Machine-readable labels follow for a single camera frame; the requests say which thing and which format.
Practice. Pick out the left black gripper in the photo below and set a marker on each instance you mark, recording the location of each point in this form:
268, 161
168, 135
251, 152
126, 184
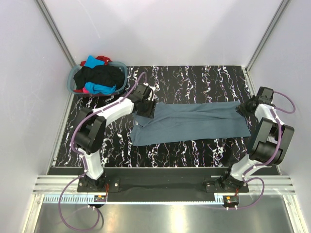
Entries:
150, 113

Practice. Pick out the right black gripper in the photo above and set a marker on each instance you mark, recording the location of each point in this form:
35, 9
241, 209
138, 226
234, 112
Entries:
241, 108

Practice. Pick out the grey blue t shirt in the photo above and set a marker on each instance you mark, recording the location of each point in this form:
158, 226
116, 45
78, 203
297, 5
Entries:
184, 122

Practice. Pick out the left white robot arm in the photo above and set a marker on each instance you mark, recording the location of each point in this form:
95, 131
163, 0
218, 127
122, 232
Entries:
88, 136

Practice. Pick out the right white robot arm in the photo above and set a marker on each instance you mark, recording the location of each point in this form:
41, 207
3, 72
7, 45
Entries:
268, 143

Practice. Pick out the black t shirt in basket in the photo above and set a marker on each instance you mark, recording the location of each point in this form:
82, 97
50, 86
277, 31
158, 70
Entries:
104, 75

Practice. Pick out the cyan t shirt in basket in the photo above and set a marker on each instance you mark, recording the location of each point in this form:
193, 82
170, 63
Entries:
91, 62

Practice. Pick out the pink garment in basket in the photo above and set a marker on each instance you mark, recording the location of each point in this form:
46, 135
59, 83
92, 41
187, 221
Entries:
85, 91

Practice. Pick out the red t shirt in basket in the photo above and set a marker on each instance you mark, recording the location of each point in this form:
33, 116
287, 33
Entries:
94, 78

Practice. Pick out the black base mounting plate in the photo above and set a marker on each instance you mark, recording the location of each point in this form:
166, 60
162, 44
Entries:
190, 184

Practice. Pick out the teal plastic laundry basket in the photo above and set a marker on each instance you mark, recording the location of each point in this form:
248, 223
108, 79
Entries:
71, 85

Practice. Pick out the aluminium frame rail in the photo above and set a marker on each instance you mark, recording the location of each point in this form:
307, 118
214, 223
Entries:
63, 189

